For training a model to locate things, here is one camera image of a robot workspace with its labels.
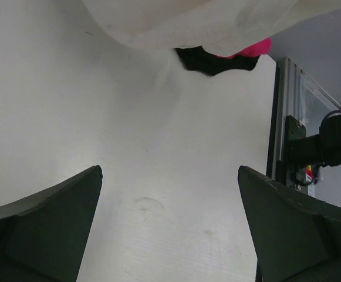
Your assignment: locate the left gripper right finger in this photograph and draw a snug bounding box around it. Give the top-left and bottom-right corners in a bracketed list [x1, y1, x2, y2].
[238, 166, 341, 281]

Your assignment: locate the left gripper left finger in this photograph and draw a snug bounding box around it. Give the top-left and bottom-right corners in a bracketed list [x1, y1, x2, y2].
[0, 166, 103, 281]

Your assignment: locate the cream white t shirt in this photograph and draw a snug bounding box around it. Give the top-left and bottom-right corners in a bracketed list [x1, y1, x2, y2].
[84, 0, 341, 57]

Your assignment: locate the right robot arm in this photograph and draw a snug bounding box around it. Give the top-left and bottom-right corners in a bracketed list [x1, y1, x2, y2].
[288, 110, 341, 167]

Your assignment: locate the pink t shirt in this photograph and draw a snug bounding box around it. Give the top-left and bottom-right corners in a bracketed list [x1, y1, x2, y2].
[217, 38, 272, 59]

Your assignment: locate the aluminium frame rail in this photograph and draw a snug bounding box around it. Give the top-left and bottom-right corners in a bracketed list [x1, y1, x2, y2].
[266, 58, 341, 195]

